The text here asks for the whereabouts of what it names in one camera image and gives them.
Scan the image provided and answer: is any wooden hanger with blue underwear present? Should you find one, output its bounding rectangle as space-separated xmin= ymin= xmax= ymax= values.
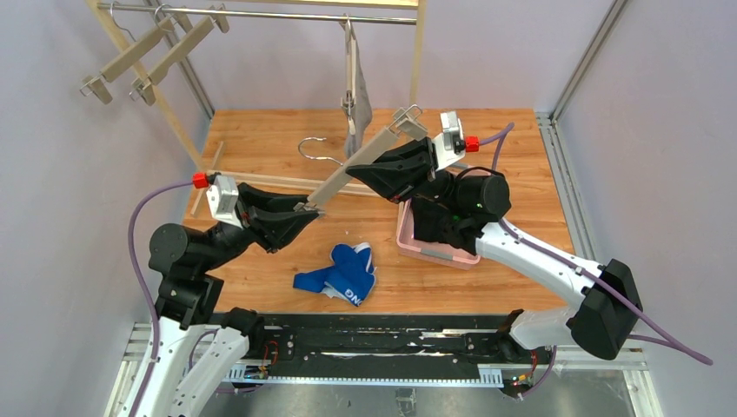
xmin=294 ymin=104 xmax=428 ymax=211

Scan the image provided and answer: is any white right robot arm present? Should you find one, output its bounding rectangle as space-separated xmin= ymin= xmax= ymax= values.
xmin=346 ymin=138 xmax=642 ymax=361

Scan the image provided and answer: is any empty wooden clip hanger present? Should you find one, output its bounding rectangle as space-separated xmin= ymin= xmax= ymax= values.
xmin=79 ymin=1 xmax=194 ymax=104

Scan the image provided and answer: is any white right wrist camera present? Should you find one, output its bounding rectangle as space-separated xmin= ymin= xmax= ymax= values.
xmin=432 ymin=110 xmax=466 ymax=170

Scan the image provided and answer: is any wooden clothes rack frame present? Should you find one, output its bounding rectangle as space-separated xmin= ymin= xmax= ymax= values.
xmin=86 ymin=1 xmax=424 ymax=192

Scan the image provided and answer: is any wooden clip hanger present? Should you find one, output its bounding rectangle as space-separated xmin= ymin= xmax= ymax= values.
xmin=79 ymin=1 xmax=194 ymax=104
xmin=129 ymin=12 xmax=229 ymax=106

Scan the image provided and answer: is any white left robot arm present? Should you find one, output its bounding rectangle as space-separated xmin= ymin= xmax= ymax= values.
xmin=119 ymin=175 xmax=321 ymax=416

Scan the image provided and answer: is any pink plastic laundry basket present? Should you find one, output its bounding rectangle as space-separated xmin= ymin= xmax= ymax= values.
xmin=395 ymin=202 xmax=481 ymax=270

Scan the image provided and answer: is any metal hanging rod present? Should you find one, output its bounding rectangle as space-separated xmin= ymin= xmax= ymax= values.
xmin=93 ymin=3 xmax=418 ymax=26

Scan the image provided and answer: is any grey underwear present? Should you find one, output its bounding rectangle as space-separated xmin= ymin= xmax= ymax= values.
xmin=343 ymin=43 xmax=373 ymax=158

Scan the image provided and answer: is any wooden hanger with grey underwear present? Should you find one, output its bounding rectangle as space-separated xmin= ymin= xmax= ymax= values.
xmin=341 ymin=15 xmax=358 ymax=135

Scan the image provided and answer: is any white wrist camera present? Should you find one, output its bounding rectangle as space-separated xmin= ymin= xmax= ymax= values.
xmin=206 ymin=173 xmax=242 ymax=228
xmin=432 ymin=110 xmax=466 ymax=170

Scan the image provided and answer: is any black underwear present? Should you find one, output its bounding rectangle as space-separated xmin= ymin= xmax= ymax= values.
xmin=410 ymin=198 xmax=479 ymax=255

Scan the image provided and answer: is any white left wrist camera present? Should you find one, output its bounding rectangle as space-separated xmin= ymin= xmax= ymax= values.
xmin=206 ymin=173 xmax=242 ymax=228

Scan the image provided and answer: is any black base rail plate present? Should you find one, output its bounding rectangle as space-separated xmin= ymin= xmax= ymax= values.
xmin=244 ymin=313 xmax=548 ymax=380

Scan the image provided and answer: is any blue underwear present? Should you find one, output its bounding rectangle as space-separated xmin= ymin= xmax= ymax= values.
xmin=293 ymin=242 xmax=376 ymax=307

